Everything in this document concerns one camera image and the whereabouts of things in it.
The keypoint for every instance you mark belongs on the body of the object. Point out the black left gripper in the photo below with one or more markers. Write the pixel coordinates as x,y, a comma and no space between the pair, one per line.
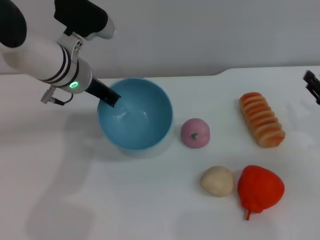
97,88

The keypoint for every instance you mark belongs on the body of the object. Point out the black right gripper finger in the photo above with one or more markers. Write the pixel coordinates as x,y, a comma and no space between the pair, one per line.
314,86

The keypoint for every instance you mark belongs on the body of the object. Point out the blue bowl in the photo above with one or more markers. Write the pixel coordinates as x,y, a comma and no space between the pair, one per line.
140,125

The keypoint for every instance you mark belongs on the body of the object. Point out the beige egg yolk pastry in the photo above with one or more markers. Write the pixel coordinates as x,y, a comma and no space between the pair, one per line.
216,181

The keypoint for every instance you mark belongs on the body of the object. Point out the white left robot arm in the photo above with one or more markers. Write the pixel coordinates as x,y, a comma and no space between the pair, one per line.
37,57

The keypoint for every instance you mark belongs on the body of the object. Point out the striped sausage bread toy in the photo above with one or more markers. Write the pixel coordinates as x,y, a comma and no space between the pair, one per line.
262,120

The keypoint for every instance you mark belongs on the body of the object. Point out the pink peach bun toy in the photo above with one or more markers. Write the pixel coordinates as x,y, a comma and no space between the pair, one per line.
197,130

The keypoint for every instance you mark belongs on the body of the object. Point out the red bell pepper toy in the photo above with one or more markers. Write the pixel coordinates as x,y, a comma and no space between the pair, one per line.
260,187

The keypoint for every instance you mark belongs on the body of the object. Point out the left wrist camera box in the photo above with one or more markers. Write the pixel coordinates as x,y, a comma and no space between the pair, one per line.
85,15

